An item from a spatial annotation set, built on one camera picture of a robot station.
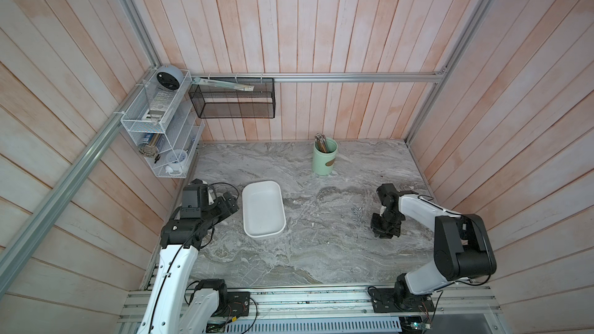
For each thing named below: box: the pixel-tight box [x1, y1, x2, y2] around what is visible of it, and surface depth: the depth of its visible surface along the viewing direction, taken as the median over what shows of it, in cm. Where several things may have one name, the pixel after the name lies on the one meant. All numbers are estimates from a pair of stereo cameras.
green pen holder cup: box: [312, 137, 338, 176], surface depth 103 cm
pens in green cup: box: [314, 132, 328, 154], surface depth 100 cm
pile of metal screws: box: [351, 206, 367, 225], surface depth 95 cm
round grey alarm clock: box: [156, 64, 185, 91], surface depth 84 cm
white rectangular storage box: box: [242, 180, 287, 239], surface depth 97 cm
